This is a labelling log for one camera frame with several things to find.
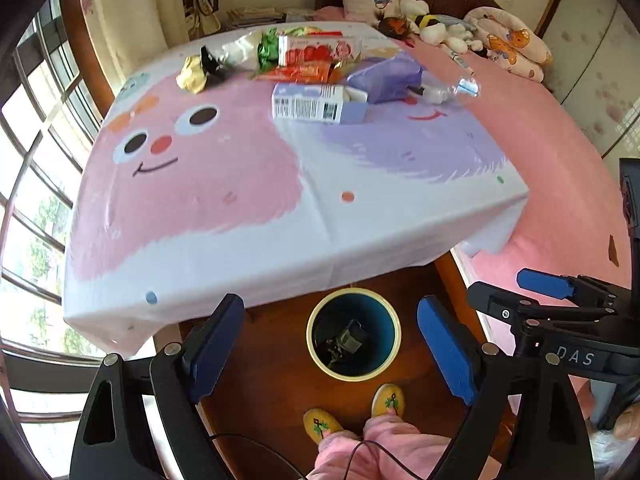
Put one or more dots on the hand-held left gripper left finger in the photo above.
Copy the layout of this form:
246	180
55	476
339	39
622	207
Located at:
220	340

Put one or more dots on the stack of books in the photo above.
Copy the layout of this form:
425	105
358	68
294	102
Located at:
260	16

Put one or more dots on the cartoon printed tablecloth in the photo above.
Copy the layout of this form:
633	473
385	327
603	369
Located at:
225	210

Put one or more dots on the pink pajama pants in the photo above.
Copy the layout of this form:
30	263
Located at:
400	445

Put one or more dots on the red and white box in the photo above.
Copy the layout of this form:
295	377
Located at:
320	47

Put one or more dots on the curved bay window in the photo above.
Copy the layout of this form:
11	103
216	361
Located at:
45	160

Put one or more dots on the green wrapper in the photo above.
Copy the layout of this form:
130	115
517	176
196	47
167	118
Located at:
267	47

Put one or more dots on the white plush toy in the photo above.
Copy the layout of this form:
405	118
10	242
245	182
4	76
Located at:
456	37
415	5

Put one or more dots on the yellow slipper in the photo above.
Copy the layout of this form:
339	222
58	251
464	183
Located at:
388	400
320	425

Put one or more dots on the person's right hand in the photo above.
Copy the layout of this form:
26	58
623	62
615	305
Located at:
629	422

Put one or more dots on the yellow paper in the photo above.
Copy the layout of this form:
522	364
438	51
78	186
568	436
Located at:
192	74

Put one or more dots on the white and black wrapper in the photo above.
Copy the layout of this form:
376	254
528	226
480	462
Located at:
240	51

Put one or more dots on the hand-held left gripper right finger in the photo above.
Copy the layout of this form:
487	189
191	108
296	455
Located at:
450	355

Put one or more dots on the cream leaf print curtain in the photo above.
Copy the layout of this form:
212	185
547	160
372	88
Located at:
125	10

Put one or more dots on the orange snack packet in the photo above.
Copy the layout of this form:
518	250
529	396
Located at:
300	72

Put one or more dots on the grey blue plush toy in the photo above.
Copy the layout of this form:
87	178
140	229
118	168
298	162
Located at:
450	20

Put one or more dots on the yellow green snack packet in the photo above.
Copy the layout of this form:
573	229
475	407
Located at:
310	29

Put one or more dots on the black plastic scrap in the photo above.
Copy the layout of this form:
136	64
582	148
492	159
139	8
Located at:
345	342

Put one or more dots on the clear plastic bottle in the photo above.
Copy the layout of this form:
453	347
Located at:
465	87

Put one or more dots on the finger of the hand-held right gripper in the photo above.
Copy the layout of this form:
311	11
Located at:
500	305
545	282

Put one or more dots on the brown orange plush toy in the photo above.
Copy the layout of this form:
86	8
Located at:
395	26

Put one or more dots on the white purple carton box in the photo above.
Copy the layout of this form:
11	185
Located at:
315	105

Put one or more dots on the rolled bear print blanket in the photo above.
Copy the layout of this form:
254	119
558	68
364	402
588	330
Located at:
510	40

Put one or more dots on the bee plush toy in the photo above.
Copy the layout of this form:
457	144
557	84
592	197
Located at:
431	24

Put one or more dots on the purple tissue pack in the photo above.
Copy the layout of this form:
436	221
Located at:
385	77

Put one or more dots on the white marker pen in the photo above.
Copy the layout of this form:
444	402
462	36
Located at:
460	60

